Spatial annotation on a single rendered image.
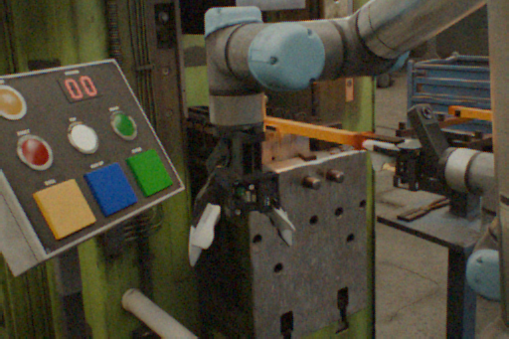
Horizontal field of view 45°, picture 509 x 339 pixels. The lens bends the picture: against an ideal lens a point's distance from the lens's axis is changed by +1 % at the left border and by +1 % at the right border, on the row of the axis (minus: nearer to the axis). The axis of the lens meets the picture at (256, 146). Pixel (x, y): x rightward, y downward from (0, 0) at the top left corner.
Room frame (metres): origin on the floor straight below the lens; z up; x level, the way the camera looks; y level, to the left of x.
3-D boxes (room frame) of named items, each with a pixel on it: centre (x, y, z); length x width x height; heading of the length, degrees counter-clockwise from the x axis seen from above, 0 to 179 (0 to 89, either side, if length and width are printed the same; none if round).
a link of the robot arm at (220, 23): (0.80, 0.02, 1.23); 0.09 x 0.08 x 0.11; 29
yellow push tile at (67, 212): (0.86, 0.29, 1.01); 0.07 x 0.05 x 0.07; 151
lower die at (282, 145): (1.58, 0.07, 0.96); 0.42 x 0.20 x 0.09; 36
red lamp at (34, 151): (0.88, 0.33, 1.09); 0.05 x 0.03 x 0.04; 126
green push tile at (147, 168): (1.04, 0.19, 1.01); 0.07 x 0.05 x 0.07; 151
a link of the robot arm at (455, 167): (1.02, -0.37, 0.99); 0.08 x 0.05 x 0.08; 126
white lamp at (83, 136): (0.97, 0.28, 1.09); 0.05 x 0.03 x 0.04; 126
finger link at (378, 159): (1.16, -0.24, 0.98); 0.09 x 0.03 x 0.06; 39
